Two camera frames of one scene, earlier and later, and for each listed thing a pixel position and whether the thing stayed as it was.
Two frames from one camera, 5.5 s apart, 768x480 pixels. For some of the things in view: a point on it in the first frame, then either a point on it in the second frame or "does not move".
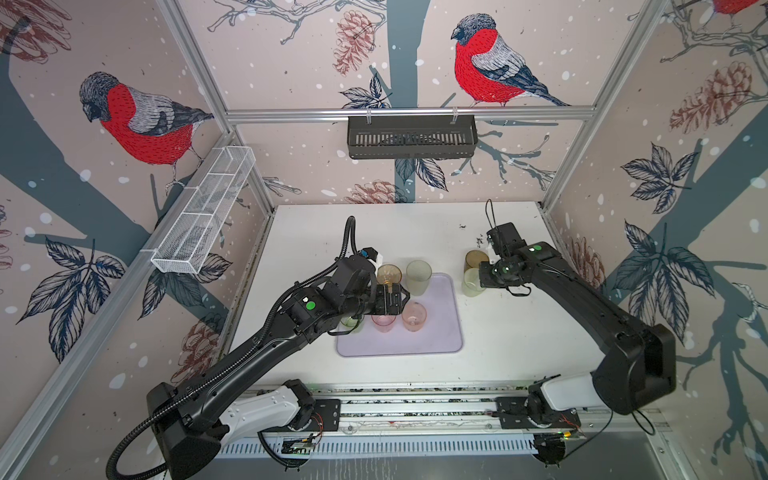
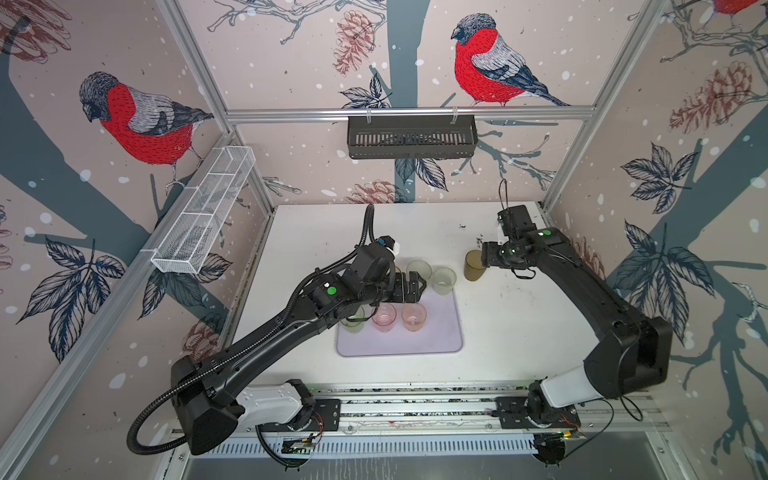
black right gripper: (484, 278) → (489, 250)
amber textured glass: (473, 259) does not move
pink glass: (414, 315) does not move
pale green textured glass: (472, 285) → (444, 279)
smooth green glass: (352, 322) does not move
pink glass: (383, 322) does not move
